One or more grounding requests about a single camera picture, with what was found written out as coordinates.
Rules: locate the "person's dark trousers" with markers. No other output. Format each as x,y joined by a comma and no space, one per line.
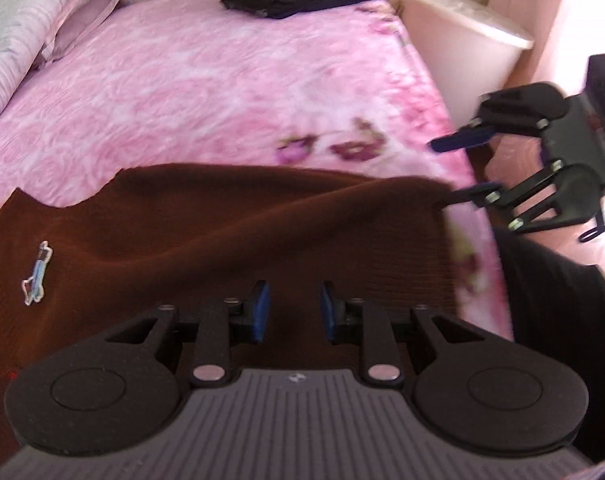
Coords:
557,320

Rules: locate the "pink pillow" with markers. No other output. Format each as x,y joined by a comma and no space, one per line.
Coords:
82,20

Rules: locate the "light floral folded quilt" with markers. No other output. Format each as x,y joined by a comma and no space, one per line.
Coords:
17,25

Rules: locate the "brown knit garment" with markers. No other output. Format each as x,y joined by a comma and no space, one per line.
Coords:
232,230

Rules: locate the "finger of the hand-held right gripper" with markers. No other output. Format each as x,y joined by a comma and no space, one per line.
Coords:
462,140
470,195

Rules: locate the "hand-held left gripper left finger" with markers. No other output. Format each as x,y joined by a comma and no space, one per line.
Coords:
261,312

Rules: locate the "pink curtain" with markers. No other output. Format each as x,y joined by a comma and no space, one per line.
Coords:
557,5

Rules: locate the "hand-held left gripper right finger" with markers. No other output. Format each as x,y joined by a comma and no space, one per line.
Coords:
327,312

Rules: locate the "pink floral blanket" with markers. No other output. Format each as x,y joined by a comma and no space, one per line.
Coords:
207,95

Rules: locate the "white bedside bin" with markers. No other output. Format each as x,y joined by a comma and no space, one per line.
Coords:
457,35

